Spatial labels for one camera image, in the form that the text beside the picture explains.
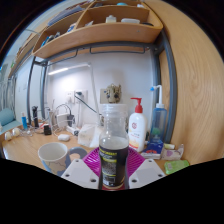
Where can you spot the white tape roll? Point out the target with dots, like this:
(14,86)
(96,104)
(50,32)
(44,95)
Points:
(8,136)
(16,132)

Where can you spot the white wall socket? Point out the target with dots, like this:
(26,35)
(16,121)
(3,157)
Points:
(103,93)
(76,96)

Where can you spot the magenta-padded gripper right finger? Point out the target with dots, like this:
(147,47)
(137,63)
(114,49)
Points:
(146,172)

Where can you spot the wooden bed side board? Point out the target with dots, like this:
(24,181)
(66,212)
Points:
(26,51)

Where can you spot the grey metal bed frame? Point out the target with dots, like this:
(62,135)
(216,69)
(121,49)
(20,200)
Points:
(168,100)

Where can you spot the black cylindrical device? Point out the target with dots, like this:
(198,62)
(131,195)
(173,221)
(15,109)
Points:
(35,116)

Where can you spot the clear bottle with dark drink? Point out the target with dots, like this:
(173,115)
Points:
(113,156)

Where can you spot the teal cushioned chair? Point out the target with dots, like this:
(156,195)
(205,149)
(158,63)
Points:
(6,118)

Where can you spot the white mug with blue print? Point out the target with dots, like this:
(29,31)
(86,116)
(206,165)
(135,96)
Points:
(53,158)

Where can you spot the green wipes pack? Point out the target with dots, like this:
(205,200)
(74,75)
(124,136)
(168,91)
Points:
(176,166)

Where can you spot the white pink wipes pack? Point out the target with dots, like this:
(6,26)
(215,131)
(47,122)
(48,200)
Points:
(173,153)

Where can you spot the white power adapter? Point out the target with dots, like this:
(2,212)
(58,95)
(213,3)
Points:
(63,119)

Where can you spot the small black box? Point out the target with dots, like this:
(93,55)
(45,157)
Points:
(47,130)

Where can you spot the small blue bottle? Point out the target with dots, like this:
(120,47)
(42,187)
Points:
(24,122)

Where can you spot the white plastic bag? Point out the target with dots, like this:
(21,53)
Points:
(89,135)

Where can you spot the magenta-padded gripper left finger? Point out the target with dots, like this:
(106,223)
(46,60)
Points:
(80,173)

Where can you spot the wooden shelf unit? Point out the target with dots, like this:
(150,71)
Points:
(100,33)

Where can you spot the small white case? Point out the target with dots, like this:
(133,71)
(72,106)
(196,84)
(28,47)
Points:
(63,137)

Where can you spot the brown tree creature figurine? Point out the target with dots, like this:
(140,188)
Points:
(114,94)

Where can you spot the blue and white box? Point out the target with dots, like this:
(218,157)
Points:
(154,145)

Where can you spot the blue bottle with white nozzle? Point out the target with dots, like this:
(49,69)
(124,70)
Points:
(159,120)

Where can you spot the white red pump lotion bottle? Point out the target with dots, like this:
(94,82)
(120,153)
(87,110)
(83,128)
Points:
(137,130)

